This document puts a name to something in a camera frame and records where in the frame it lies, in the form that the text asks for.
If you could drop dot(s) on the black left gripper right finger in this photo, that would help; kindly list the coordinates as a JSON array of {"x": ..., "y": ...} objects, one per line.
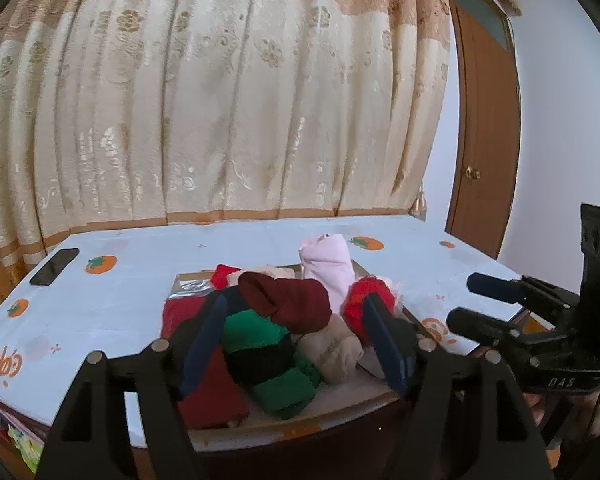
[{"x": 394, "y": 341}]

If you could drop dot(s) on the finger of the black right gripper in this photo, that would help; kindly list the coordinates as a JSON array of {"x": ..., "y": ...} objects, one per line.
[
  {"x": 531, "y": 293},
  {"x": 493, "y": 332}
]

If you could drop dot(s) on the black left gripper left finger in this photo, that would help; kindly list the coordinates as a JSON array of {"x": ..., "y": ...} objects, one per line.
[{"x": 197, "y": 339}]

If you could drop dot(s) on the green and black garment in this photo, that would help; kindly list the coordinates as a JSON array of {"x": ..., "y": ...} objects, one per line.
[{"x": 262, "y": 359}]

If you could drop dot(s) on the beige garment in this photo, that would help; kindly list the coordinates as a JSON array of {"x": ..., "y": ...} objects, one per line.
[{"x": 334, "y": 350}]

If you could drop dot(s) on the dark red garment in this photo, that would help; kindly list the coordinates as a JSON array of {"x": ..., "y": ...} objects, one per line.
[{"x": 301, "y": 305}]

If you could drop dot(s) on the pale pink garment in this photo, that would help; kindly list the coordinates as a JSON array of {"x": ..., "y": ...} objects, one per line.
[{"x": 327, "y": 259}]

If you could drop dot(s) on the person's right hand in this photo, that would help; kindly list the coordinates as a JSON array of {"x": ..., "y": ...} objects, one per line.
[{"x": 584, "y": 421}]

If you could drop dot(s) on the brown wooden dresser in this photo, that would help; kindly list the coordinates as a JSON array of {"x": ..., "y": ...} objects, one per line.
[{"x": 356, "y": 450}]

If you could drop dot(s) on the white tablecloth with orange prints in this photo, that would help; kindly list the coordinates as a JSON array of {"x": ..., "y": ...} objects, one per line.
[{"x": 110, "y": 298}]

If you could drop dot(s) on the brown wooden door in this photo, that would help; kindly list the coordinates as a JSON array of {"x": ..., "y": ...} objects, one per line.
[{"x": 489, "y": 131}]

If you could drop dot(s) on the black smartphone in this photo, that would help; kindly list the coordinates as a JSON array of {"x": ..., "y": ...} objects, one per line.
[{"x": 54, "y": 267}]

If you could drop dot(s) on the green patterned cloth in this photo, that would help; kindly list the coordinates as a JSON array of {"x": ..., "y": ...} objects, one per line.
[{"x": 29, "y": 449}]

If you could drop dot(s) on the beige floral curtain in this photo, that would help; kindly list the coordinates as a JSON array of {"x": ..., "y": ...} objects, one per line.
[{"x": 128, "y": 113}]

